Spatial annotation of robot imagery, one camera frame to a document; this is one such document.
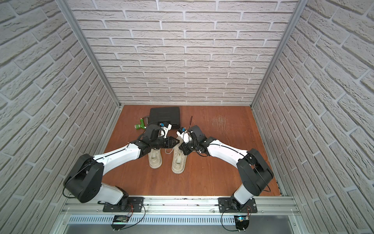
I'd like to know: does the black plastic tool case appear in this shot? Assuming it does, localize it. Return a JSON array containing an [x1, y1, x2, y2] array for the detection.
[[148, 106, 181, 129]]

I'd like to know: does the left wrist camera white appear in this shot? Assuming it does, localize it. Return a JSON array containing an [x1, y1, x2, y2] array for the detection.
[[160, 122, 172, 138]]

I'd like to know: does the aluminium front rail frame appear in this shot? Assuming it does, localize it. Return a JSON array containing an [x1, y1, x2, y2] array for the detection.
[[52, 195, 307, 234]]

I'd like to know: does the right corner aluminium post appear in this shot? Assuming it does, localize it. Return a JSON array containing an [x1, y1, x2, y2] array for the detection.
[[250, 0, 308, 109]]

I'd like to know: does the corner aluminium post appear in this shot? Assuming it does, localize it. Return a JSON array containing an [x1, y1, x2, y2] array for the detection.
[[56, 0, 121, 108], [250, 0, 308, 109]]

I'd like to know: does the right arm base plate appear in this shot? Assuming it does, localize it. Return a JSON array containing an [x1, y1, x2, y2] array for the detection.
[[218, 196, 258, 213]]

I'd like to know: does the controller board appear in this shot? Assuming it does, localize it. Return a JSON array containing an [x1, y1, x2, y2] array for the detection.
[[234, 215, 250, 232], [111, 215, 130, 231]]

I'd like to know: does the beige sneaker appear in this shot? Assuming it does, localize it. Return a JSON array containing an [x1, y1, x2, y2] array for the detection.
[[148, 149, 162, 169], [165, 136, 187, 174]]

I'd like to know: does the left corner aluminium post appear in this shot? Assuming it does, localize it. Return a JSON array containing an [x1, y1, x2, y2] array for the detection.
[[56, 0, 121, 108]]

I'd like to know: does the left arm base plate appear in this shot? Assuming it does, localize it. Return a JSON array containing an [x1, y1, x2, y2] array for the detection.
[[103, 197, 144, 213]]

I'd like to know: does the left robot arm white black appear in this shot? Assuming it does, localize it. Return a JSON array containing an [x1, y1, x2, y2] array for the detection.
[[62, 124, 181, 209]]

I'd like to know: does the right controller board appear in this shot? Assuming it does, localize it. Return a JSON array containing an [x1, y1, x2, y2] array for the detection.
[[234, 215, 250, 232]]

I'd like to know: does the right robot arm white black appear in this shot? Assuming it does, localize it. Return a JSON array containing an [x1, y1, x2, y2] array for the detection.
[[177, 125, 274, 211]]

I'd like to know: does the green handled tool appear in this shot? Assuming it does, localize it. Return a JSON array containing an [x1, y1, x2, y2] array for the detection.
[[134, 116, 148, 130]]

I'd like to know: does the left controller board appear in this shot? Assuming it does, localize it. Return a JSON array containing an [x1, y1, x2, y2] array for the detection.
[[111, 215, 130, 231]]

